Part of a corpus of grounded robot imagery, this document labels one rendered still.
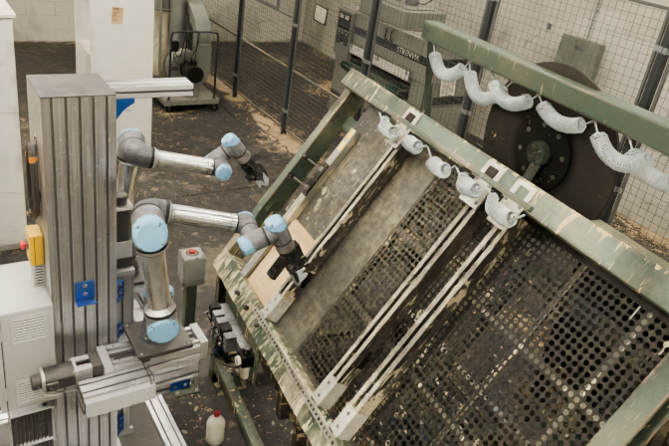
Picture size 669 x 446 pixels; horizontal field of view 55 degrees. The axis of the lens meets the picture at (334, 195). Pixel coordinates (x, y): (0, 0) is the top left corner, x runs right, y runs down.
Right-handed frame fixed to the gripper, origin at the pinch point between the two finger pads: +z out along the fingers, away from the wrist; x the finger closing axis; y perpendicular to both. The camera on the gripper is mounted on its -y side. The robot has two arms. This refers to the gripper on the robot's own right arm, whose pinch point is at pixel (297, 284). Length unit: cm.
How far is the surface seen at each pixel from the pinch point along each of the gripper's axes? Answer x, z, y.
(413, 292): -32.8, 6.4, 33.8
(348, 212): 25.2, 6.0, 41.6
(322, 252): 26.3, 18.7, 22.9
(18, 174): 274, 32, -90
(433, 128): 9, -23, 85
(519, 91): 10, -14, 135
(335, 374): -26.4, 28.7, -6.5
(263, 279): 55, 40, -3
